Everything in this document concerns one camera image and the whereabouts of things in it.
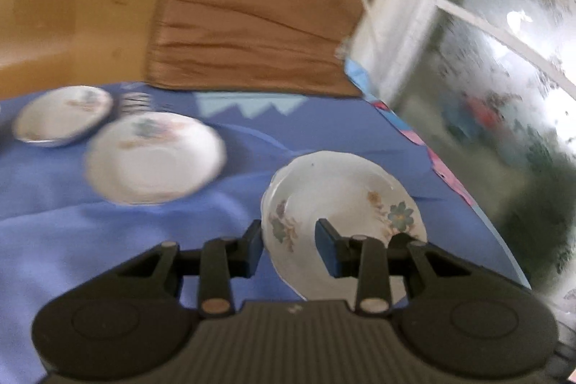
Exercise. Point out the white floral scalloped plate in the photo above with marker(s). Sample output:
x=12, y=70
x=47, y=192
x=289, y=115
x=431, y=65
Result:
x=333, y=190

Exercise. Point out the blue printed tablecloth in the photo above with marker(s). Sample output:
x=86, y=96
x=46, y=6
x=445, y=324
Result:
x=45, y=231

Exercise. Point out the brown seat cushion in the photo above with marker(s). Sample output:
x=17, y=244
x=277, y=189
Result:
x=252, y=15

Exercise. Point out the small white floral plate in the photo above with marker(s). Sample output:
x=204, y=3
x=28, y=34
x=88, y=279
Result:
x=58, y=114

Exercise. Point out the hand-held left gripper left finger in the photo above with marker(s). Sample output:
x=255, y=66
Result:
x=254, y=250

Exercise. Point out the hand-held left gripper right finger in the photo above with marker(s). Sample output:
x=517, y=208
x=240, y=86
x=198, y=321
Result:
x=326, y=250

